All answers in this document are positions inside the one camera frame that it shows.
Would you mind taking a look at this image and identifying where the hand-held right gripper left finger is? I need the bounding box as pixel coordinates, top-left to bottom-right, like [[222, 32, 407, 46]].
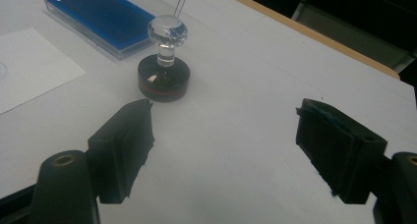
[[88, 98, 155, 204]]

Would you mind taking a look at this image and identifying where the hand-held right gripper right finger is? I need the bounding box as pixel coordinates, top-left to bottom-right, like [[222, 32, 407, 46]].
[[295, 98, 387, 204]]

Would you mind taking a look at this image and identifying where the black stamp with clear knob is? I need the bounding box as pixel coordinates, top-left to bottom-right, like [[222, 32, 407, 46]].
[[137, 15, 192, 103]]

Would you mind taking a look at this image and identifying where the blue ink pad clear case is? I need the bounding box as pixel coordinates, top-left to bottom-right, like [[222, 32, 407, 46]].
[[44, 0, 192, 61]]

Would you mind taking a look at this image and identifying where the white table cover board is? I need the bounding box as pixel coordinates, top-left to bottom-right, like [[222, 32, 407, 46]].
[[0, 0, 417, 224]]

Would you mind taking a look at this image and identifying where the white paper sheet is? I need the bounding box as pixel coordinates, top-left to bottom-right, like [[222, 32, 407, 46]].
[[0, 28, 87, 116]]

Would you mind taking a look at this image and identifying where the wooden table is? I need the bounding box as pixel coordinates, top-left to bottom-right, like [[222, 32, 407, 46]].
[[210, 0, 401, 81]]

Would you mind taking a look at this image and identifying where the grey metal desk frame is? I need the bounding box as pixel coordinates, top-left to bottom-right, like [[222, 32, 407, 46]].
[[291, 2, 416, 75]]

